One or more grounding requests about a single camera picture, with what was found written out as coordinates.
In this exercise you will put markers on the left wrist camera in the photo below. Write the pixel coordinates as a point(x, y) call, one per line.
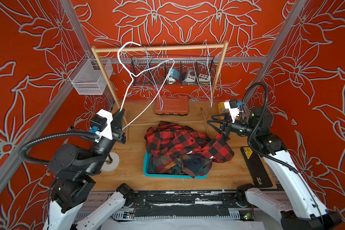
point(100, 124)

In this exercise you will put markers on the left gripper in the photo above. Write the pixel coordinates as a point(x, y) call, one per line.
point(119, 135)

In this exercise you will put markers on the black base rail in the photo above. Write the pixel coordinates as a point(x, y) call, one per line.
point(175, 204)

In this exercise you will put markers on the white mesh basket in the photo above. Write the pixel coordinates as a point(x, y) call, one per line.
point(88, 79)

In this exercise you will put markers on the red black plaid shirt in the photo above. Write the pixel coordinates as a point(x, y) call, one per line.
point(176, 140)

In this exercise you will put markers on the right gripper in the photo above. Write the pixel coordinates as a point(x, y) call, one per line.
point(227, 125)

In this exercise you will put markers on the wooden hanging rack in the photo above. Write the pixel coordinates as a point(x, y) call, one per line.
point(223, 46)

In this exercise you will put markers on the white wire hanger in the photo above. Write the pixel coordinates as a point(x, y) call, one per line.
point(134, 76)
point(210, 96)
point(149, 77)

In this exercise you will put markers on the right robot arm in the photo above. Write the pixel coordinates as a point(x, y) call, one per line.
point(305, 211)

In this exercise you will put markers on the black wire basket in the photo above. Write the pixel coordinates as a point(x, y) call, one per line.
point(179, 70)

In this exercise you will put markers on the white power adapter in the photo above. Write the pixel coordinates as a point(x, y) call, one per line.
point(190, 76)

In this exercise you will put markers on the dark plaid shirt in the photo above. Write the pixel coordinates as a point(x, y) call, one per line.
point(190, 165)

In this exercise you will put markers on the white tape roll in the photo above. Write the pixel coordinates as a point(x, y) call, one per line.
point(111, 163)

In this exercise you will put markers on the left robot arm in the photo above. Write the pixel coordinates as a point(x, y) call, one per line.
point(68, 196)

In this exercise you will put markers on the yellow plastic tray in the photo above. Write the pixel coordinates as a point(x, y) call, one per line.
point(221, 108)

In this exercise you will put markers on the white dotted box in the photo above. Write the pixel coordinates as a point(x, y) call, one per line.
point(203, 78)

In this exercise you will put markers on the red brown box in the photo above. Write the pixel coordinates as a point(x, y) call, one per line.
point(172, 105)

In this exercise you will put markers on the teal plastic basket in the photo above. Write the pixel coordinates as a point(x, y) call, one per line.
point(146, 166)

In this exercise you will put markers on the teal charger with cable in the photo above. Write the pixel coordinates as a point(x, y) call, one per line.
point(173, 76)

